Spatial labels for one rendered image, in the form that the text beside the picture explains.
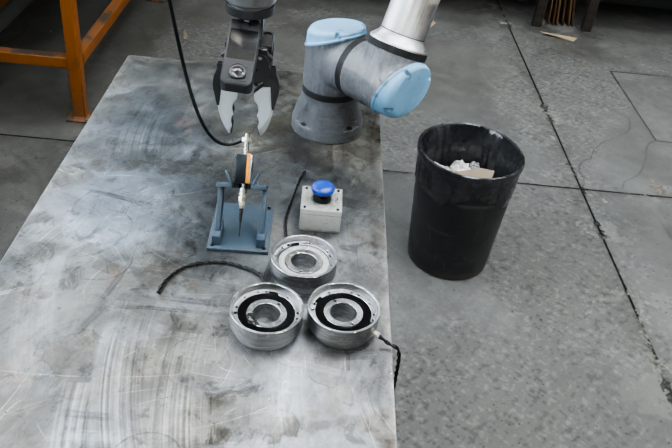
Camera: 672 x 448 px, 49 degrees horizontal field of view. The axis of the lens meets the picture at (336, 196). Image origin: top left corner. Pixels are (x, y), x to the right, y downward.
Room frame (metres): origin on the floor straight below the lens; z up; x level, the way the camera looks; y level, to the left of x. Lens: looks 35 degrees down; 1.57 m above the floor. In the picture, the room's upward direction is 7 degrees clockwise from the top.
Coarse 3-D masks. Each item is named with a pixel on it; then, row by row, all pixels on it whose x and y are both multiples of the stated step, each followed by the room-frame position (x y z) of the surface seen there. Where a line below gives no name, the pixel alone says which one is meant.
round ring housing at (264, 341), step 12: (252, 288) 0.80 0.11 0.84; (264, 288) 0.80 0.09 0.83; (276, 288) 0.80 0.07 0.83; (288, 288) 0.80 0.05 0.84; (240, 300) 0.77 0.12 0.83; (264, 300) 0.78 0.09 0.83; (288, 300) 0.79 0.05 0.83; (300, 300) 0.78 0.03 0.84; (252, 312) 0.75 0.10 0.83; (264, 312) 0.77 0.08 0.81; (276, 312) 0.77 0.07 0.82; (300, 312) 0.76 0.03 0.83; (240, 324) 0.72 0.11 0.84; (264, 324) 0.73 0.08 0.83; (276, 324) 0.74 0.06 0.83; (300, 324) 0.74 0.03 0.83; (240, 336) 0.71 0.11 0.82; (252, 336) 0.70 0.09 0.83; (264, 336) 0.70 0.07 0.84; (276, 336) 0.71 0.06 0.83; (288, 336) 0.72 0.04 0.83; (252, 348) 0.71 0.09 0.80; (264, 348) 0.71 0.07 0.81; (276, 348) 0.71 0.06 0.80
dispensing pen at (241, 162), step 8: (248, 136) 1.02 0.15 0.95; (248, 144) 1.02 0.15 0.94; (248, 152) 1.01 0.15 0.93; (240, 160) 0.99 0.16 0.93; (240, 168) 0.98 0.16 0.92; (240, 176) 0.97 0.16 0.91; (240, 184) 0.98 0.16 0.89; (240, 192) 0.97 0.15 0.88; (240, 200) 0.96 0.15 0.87; (240, 208) 0.96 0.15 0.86; (240, 216) 0.95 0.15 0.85; (240, 224) 0.94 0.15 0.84
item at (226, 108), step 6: (222, 90) 0.99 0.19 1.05; (222, 96) 0.99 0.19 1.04; (228, 96) 1.00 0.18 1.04; (234, 96) 1.00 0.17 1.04; (222, 102) 0.99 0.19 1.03; (228, 102) 1.00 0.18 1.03; (222, 108) 0.99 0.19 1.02; (228, 108) 1.00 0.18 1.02; (234, 108) 1.01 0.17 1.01; (222, 114) 0.99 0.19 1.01; (228, 114) 1.00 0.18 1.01; (222, 120) 1.00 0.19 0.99; (228, 120) 1.00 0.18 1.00; (228, 126) 1.00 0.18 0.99; (228, 132) 1.00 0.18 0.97
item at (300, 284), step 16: (288, 240) 0.92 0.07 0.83; (304, 240) 0.93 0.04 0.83; (320, 240) 0.92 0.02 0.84; (272, 256) 0.87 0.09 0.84; (288, 256) 0.89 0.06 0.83; (304, 256) 0.90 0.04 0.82; (336, 256) 0.88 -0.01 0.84; (272, 272) 0.85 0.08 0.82; (304, 272) 0.85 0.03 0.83; (304, 288) 0.83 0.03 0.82
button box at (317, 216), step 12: (312, 192) 1.05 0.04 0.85; (336, 192) 1.05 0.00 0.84; (312, 204) 1.01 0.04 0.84; (324, 204) 1.01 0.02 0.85; (336, 204) 1.02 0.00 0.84; (300, 216) 0.99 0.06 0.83; (312, 216) 0.99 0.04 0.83; (324, 216) 0.99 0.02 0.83; (336, 216) 1.00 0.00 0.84; (300, 228) 0.99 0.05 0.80; (312, 228) 0.99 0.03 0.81; (324, 228) 1.00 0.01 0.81; (336, 228) 1.00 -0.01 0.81
